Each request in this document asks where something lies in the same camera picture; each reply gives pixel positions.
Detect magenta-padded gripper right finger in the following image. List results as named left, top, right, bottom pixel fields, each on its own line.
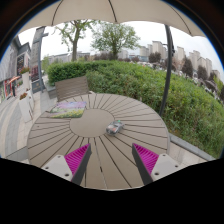
left=131, top=142, right=184, bottom=186

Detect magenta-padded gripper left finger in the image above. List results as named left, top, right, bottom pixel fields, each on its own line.
left=40, top=143, right=93, bottom=186

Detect transparent grey computer mouse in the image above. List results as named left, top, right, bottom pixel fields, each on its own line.
left=105, top=119, right=125, bottom=137

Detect flower print mouse pad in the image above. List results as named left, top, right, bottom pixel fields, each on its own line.
left=49, top=101, right=88, bottom=120

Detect white planter with flowers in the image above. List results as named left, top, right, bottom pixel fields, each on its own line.
left=18, top=92, right=36, bottom=124
left=19, top=67, right=33, bottom=93

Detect green hedge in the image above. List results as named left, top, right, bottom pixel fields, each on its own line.
left=46, top=59, right=224, bottom=159

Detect brown slatted chair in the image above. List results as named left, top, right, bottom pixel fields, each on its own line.
left=54, top=75, right=91, bottom=103

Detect dark curved parasol pole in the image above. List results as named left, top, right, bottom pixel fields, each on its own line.
left=158, top=24, right=176, bottom=118

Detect grey sign pillar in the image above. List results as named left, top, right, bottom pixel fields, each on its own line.
left=29, top=26, right=49, bottom=94

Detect distant apartment buildings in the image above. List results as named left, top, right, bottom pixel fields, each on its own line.
left=138, top=40, right=221, bottom=81

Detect thin sparse tree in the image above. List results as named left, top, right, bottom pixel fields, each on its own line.
left=53, top=19, right=98, bottom=63

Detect leafy round tree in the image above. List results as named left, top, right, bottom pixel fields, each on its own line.
left=90, top=21, right=141, bottom=61

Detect beige parasol canopy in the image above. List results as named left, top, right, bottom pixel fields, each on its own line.
left=19, top=0, right=206, bottom=38

